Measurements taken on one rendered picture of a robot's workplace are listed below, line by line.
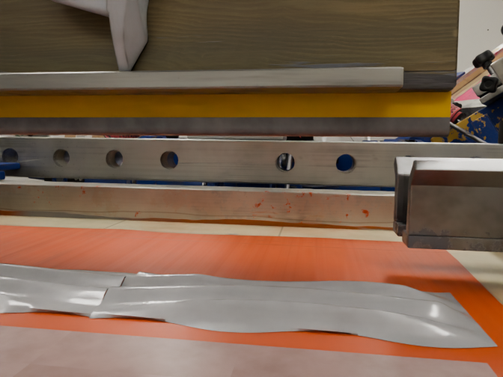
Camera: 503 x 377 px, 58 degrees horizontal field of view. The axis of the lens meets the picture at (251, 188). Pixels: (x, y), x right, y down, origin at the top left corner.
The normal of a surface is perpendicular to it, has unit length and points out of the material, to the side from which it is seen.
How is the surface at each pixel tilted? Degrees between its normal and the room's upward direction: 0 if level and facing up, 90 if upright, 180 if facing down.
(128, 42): 110
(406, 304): 32
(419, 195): 90
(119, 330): 0
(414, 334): 26
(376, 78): 88
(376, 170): 90
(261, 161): 90
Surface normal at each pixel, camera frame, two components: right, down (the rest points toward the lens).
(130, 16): 0.65, 0.42
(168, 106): -0.15, 0.06
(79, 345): 0.01, -1.00
